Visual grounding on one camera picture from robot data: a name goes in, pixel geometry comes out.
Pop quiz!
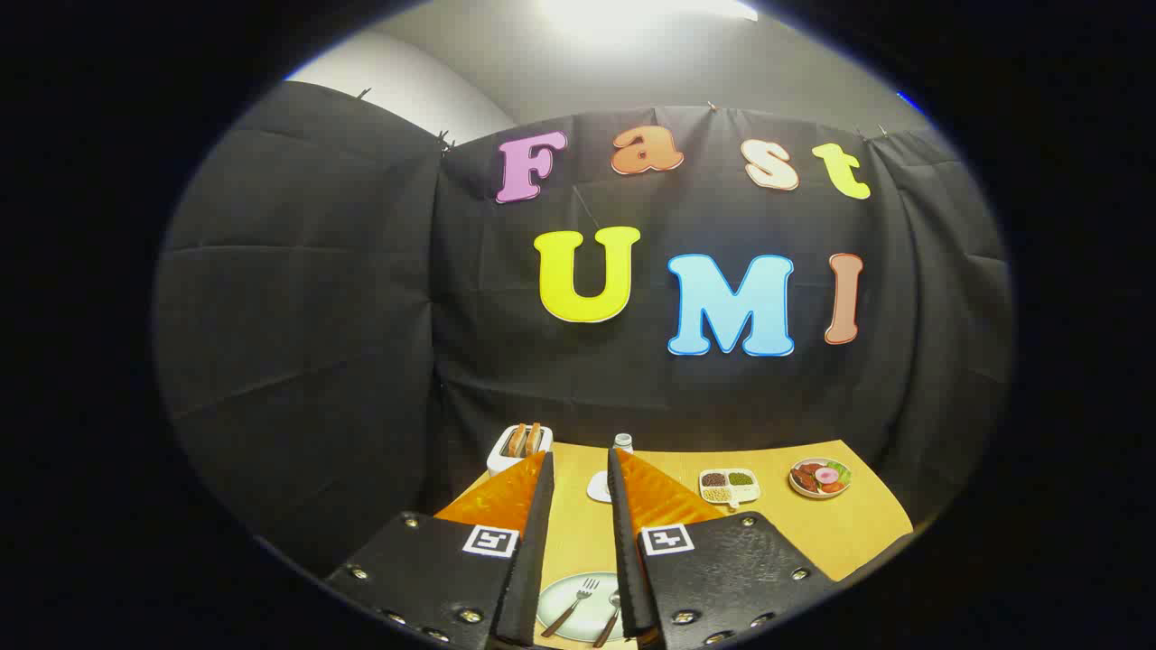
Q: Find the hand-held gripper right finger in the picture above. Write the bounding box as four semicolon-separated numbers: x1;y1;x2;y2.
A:
607;447;836;650

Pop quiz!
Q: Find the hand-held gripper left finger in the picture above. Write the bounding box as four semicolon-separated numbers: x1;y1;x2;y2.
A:
325;450;555;647

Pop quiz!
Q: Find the spoon with wooden handle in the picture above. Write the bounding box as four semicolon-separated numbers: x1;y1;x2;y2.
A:
593;591;622;648

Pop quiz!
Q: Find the fork with wooden handle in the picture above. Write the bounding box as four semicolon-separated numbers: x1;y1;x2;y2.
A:
541;578;600;638

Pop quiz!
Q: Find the pale green plate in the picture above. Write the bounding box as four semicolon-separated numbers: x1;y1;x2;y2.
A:
536;572;633;644

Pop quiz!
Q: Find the white toaster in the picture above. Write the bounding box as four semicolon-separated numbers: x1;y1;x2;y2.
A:
486;422;554;478

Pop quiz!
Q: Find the divided dish of grains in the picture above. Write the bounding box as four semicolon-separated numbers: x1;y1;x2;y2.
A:
698;468;761;509

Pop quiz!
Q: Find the plate of toy food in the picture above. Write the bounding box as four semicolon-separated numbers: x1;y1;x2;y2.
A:
788;458;853;500

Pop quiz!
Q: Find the black backdrop cloth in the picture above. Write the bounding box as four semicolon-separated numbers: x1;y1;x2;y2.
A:
154;79;1012;579

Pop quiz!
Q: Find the ceiling light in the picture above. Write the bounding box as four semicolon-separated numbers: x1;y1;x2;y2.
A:
542;0;760;37

